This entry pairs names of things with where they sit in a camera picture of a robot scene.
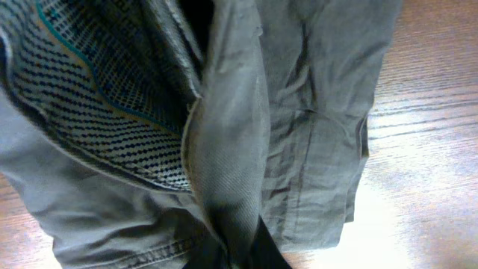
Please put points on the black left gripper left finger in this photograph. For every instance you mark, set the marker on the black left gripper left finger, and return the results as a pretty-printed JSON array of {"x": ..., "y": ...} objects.
[{"x": 209, "y": 254}]

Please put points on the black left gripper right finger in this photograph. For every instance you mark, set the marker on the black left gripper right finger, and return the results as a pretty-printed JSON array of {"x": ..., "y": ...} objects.
[{"x": 264, "y": 254}]

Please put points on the grey shorts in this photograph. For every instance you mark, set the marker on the grey shorts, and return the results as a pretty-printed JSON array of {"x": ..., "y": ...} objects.
[{"x": 132, "y": 129}]

